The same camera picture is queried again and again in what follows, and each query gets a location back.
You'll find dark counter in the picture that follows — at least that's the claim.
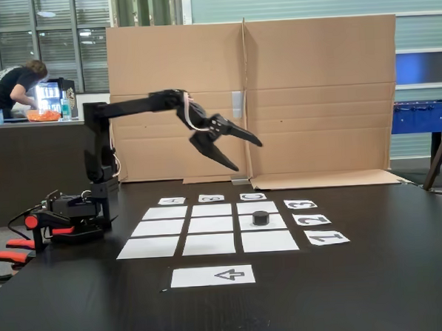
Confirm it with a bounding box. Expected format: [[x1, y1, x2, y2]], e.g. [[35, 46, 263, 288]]
[[0, 118, 96, 228]]

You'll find white red servo cable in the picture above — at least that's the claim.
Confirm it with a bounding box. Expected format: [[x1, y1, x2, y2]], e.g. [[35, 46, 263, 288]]
[[181, 91, 207, 134]]

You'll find red and black clamp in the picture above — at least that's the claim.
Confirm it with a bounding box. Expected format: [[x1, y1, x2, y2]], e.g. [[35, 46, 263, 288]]
[[22, 208, 78, 254], [0, 238, 39, 285]]

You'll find clear plastic bottle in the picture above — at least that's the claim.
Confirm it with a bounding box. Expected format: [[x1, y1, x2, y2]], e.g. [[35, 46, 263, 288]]
[[60, 98, 73, 122]]

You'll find black power cable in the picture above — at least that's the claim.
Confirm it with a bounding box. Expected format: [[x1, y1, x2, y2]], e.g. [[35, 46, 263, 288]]
[[6, 207, 38, 241]]

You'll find paper label number 3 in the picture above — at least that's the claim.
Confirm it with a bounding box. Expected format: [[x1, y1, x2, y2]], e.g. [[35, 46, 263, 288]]
[[284, 198, 318, 210]]

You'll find paper label letter B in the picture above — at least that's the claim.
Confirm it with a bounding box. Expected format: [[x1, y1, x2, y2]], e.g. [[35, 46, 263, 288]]
[[198, 193, 225, 204]]

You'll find paper label number 1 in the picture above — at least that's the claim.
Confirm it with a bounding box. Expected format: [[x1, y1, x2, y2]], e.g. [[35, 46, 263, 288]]
[[304, 228, 351, 247]]

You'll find paper label number 2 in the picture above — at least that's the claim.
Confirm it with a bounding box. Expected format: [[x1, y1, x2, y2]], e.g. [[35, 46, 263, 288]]
[[292, 213, 332, 228]]

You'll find grey tape strip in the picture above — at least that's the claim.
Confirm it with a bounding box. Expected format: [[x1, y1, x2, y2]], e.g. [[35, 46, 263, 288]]
[[230, 91, 247, 118]]

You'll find person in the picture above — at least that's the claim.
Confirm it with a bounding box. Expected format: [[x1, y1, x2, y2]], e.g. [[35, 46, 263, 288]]
[[0, 58, 52, 121]]

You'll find orange bowl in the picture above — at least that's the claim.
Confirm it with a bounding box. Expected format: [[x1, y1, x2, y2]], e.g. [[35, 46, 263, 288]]
[[25, 109, 62, 124]]

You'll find brown cardboard panel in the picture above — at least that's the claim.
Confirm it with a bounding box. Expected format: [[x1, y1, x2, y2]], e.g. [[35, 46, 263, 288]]
[[105, 20, 253, 189], [241, 10, 408, 192]]

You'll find white paper grid square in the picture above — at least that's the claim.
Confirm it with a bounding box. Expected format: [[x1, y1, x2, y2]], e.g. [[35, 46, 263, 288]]
[[181, 233, 237, 256], [130, 218, 186, 238], [141, 205, 189, 221], [241, 229, 300, 253], [187, 216, 234, 235], [115, 236, 182, 260], [236, 200, 280, 215], [238, 213, 287, 231], [190, 203, 232, 218]]

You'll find blue foosball table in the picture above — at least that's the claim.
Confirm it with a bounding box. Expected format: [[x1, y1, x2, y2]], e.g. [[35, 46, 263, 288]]
[[389, 100, 442, 161]]

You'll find white arrow paper sheet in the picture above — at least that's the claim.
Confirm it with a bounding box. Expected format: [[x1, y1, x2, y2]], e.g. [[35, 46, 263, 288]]
[[170, 264, 257, 289]]

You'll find lit drinks fridge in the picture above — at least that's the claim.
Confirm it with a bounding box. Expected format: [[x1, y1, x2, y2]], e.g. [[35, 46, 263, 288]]
[[34, 77, 79, 122]]

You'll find brown wooden leg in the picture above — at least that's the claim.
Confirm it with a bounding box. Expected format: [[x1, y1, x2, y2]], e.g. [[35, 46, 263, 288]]
[[418, 115, 442, 191]]

